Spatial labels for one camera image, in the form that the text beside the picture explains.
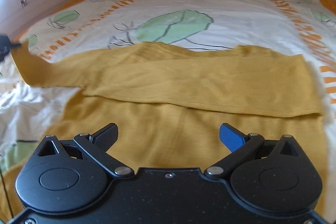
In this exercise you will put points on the white leaf-print duvet cover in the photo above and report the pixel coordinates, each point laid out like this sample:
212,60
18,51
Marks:
288,27

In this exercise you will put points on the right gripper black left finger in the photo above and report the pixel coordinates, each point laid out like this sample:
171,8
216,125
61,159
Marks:
95,147

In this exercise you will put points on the mustard yellow knit sweater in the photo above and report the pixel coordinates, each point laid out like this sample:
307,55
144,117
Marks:
168,104

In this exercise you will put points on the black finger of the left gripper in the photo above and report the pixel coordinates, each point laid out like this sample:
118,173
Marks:
5,46

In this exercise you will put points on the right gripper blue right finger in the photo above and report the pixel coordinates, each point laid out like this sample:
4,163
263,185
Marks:
242,147

